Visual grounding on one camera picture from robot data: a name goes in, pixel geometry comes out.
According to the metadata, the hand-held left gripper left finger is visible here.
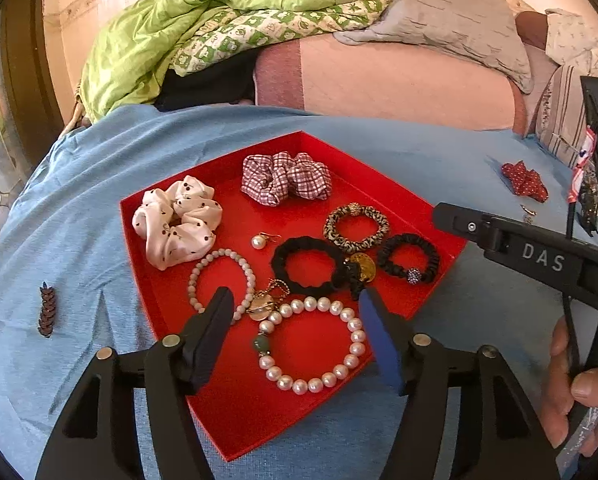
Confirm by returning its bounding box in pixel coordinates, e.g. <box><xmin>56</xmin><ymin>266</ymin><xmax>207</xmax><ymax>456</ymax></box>
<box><xmin>36</xmin><ymin>286</ymin><xmax>236</xmax><ymax>480</ymax></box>

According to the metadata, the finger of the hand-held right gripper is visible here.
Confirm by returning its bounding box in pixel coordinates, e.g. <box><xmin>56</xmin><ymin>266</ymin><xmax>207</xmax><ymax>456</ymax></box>
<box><xmin>432</xmin><ymin>202</ymin><xmax>586</xmax><ymax>294</ymax></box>

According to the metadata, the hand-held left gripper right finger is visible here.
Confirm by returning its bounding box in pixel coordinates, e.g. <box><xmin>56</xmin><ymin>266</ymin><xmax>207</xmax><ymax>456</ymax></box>
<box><xmin>358</xmin><ymin>287</ymin><xmax>560</xmax><ymax>480</ymax></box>

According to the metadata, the gold disc charm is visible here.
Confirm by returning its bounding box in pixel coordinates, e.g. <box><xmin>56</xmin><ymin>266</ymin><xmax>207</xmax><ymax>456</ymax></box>
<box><xmin>243</xmin><ymin>279</ymin><xmax>290</xmax><ymax>322</ymax></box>

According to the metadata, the white pearl bracelet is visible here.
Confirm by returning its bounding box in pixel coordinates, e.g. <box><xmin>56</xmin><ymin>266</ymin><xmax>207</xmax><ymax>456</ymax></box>
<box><xmin>256</xmin><ymin>295</ymin><xmax>368</xmax><ymax>395</ymax></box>

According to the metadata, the red tray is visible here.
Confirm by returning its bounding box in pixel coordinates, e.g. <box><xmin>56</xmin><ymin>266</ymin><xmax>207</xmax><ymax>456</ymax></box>
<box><xmin>119</xmin><ymin>130</ymin><xmax>469</xmax><ymax>464</ymax></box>

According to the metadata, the gold coin pendant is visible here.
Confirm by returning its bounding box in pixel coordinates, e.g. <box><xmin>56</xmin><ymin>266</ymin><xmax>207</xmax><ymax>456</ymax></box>
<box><xmin>341</xmin><ymin>252</ymin><xmax>379</xmax><ymax>302</ymax></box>

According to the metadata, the grey bead bracelet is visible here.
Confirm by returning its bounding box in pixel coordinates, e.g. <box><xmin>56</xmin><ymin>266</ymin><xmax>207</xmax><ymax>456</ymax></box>
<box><xmin>187</xmin><ymin>248</ymin><xmax>256</xmax><ymax>325</ymax></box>

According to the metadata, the small black beaded scrunchie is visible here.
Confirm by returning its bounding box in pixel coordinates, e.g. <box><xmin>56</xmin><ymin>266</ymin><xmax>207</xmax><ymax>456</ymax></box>
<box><xmin>376</xmin><ymin>232</ymin><xmax>441</xmax><ymax>285</ymax></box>

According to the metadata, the large black scrunchie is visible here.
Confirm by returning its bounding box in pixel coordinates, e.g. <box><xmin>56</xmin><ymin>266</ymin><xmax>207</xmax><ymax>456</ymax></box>
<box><xmin>270</xmin><ymin>235</ymin><xmax>350</xmax><ymax>297</ymax></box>

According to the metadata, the dark beaded jewelry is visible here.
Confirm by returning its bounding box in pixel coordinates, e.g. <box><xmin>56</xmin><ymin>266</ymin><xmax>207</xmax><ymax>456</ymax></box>
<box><xmin>576</xmin><ymin>169</ymin><xmax>598</xmax><ymax>236</ymax></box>

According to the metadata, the person's right hand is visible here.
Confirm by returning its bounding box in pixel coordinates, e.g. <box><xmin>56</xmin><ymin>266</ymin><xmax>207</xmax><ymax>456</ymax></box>
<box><xmin>538</xmin><ymin>317</ymin><xmax>598</xmax><ymax>461</ymax></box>

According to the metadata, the red polka dot scrunchie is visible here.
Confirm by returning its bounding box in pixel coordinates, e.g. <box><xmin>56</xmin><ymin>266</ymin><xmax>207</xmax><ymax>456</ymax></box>
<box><xmin>501</xmin><ymin>159</ymin><xmax>550</xmax><ymax>204</ymax></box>

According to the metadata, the white dotted satin scrunchie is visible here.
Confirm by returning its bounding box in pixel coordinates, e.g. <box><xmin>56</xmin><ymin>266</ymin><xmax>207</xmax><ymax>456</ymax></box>
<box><xmin>131</xmin><ymin>174</ymin><xmax>224</xmax><ymax>271</ymax></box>

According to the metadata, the pearl drop earring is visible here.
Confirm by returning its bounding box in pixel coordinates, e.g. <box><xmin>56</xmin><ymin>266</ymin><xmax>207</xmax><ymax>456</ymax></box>
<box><xmin>250</xmin><ymin>232</ymin><xmax>282</xmax><ymax>251</ymax></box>

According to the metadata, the striped pillow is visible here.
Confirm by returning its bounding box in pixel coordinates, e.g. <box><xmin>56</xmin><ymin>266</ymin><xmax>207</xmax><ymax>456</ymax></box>
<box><xmin>533</xmin><ymin>62</ymin><xmax>598</xmax><ymax>171</ymax></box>

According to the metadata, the brown leaf hair clip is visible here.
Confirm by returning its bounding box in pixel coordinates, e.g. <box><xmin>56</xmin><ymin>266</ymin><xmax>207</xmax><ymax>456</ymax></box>
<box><xmin>38</xmin><ymin>282</ymin><xmax>56</xmax><ymax>340</ymax></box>

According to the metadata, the red plaid scrunchie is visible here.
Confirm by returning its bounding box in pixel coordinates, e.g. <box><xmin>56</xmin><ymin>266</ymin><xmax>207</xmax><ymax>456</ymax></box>
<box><xmin>240</xmin><ymin>150</ymin><xmax>333</xmax><ymax>208</ymax></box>

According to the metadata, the blue bed sheet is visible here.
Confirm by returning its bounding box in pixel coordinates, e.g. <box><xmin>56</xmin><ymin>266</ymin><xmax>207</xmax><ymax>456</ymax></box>
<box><xmin>0</xmin><ymin>104</ymin><xmax>598</xmax><ymax>480</ymax></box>

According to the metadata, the pink bed cushion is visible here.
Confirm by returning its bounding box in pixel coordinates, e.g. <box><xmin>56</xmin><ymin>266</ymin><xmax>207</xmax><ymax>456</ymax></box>
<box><xmin>252</xmin><ymin>29</ymin><xmax>530</xmax><ymax>136</ymax></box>

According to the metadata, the white floral pillow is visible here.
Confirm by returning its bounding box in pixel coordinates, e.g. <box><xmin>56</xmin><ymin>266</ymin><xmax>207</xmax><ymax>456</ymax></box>
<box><xmin>543</xmin><ymin>7</ymin><xmax>598</xmax><ymax>81</ymax></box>

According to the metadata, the brown pillow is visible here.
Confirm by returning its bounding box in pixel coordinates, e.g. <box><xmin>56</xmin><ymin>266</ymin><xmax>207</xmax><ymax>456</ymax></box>
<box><xmin>514</xmin><ymin>9</ymin><xmax>552</xmax><ymax>49</ymax></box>

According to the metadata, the black cloth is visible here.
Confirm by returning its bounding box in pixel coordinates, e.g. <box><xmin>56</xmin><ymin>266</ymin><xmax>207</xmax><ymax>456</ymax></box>
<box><xmin>153</xmin><ymin>52</ymin><xmax>260</xmax><ymax>113</ymax></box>

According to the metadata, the grey pillow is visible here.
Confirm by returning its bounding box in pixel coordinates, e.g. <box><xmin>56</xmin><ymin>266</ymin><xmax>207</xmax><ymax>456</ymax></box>
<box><xmin>333</xmin><ymin>0</ymin><xmax>535</xmax><ymax>95</ymax></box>

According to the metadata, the lime green blanket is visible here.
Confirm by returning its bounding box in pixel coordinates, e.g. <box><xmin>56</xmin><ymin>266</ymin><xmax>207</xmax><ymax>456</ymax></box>
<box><xmin>78</xmin><ymin>0</ymin><xmax>331</xmax><ymax>124</ymax></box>

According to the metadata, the green white patterned quilt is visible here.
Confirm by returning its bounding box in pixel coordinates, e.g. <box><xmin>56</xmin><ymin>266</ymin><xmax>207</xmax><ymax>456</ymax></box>
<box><xmin>166</xmin><ymin>0</ymin><xmax>400</xmax><ymax>79</ymax></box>

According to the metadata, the leopard print hair tie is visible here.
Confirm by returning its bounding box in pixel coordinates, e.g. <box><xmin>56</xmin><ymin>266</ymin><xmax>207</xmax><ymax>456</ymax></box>
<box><xmin>322</xmin><ymin>202</ymin><xmax>391</xmax><ymax>255</ymax></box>

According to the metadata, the brown wooden window frame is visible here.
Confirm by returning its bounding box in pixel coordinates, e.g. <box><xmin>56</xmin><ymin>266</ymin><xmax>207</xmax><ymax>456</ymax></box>
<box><xmin>0</xmin><ymin>0</ymin><xmax>80</xmax><ymax>137</ymax></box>

